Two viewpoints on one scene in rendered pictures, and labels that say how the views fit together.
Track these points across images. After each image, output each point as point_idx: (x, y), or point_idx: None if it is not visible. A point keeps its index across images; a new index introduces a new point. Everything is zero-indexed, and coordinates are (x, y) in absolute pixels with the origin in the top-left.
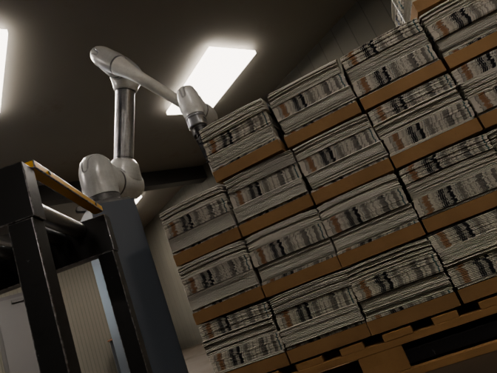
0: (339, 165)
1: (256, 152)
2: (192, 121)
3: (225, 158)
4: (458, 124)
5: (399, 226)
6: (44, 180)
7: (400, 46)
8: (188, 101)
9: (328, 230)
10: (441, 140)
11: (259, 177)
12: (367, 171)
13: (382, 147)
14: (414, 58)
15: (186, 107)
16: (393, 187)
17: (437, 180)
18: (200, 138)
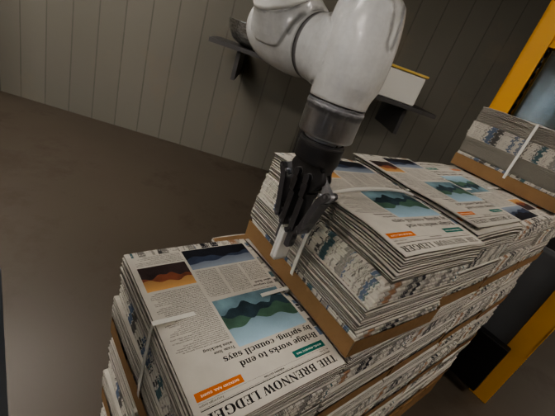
0: (426, 337)
1: (415, 321)
2: (346, 137)
3: (385, 317)
4: (475, 313)
5: (400, 386)
6: None
7: (529, 238)
8: (383, 78)
9: (372, 400)
10: (464, 323)
11: (383, 348)
12: (430, 344)
13: (450, 323)
14: (521, 254)
15: (368, 88)
16: (426, 359)
17: (437, 351)
18: (334, 199)
